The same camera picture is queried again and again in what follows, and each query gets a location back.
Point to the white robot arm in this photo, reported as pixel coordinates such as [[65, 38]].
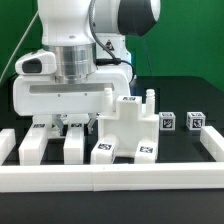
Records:
[[81, 55]]

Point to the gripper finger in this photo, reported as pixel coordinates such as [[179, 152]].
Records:
[[59, 123], [92, 119]]

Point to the white chair seat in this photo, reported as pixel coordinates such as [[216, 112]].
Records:
[[132, 122]]

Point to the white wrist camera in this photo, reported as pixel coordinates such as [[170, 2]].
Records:
[[35, 63]]

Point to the white U-shaped obstacle frame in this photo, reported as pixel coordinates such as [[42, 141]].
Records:
[[55, 178]]

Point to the white chair back frame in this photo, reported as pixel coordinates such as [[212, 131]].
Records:
[[43, 143]]

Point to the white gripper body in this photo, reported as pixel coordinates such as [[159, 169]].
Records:
[[41, 95]]

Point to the white tagged cube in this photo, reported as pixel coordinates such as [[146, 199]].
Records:
[[167, 121], [195, 120]]

